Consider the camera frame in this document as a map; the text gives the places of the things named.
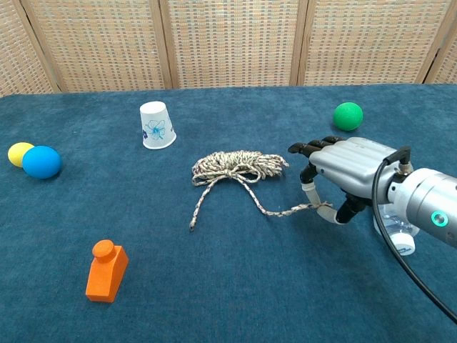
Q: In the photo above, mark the green foam ball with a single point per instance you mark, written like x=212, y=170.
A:
x=348, y=116

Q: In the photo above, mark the clear plastic water bottle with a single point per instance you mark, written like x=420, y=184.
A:
x=401, y=236

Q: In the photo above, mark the orange wooden bottle-shaped block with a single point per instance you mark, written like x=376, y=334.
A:
x=105, y=277

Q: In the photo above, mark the blue foam ball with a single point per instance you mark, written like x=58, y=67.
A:
x=42, y=162

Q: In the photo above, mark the woven wooden folding screen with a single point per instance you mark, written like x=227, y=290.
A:
x=228, y=39

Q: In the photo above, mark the blue carpet table mat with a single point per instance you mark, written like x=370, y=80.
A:
x=228, y=286

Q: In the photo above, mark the yellow foam ball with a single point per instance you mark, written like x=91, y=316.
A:
x=16, y=153

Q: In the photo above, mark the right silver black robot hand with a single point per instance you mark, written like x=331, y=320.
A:
x=348, y=160

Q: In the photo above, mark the white floral paper cup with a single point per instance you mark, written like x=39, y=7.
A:
x=157, y=125

